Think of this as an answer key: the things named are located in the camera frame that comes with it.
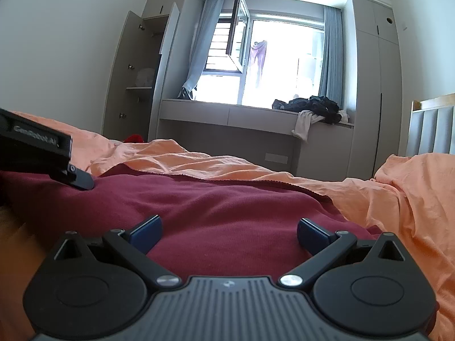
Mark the grey padded headboard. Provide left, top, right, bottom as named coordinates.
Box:
left=406, top=93, right=455, bottom=157

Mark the sheer blue curtain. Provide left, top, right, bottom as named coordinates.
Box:
left=183, top=0, right=224, bottom=95

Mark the window with open sash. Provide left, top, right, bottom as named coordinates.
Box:
left=202, top=0, right=329, bottom=111

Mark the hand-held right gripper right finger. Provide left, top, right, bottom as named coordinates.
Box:
left=279, top=217, right=408, bottom=288

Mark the maroon long-sleeved shirt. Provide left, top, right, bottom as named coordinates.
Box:
left=0, top=169, right=382, bottom=285

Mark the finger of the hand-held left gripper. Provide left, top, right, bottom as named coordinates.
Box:
left=50, top=163, right=95, bottom=191

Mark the thick blue curtain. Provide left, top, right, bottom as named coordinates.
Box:
left=318, top=6, right=345, bottom=109

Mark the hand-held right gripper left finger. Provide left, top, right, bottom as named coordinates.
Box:
left=53, top=215, right=181, bottom=291

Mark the white cloth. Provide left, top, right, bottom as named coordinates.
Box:
left=292, top=110, right=325, bottom=142

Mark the open grey wardrobe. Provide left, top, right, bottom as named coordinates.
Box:
left=103, top=2, right=180, bottom=139

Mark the purple hanging garment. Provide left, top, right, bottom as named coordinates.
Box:
left=251, top=40, right=268, bottom=89

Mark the tall grey built-in wardrobe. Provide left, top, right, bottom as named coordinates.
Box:
left=350, top=0, right=400, bottom=180

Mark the grey window seat cabinet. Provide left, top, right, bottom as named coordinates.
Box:
left=158, top=99, right=356, bottom=182

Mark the pile of dark clothes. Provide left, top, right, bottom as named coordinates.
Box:
left=272, top=95, right=349, bottom=124

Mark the orange duvet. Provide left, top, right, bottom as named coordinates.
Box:
left=0, top=110, right=455, bottom=341

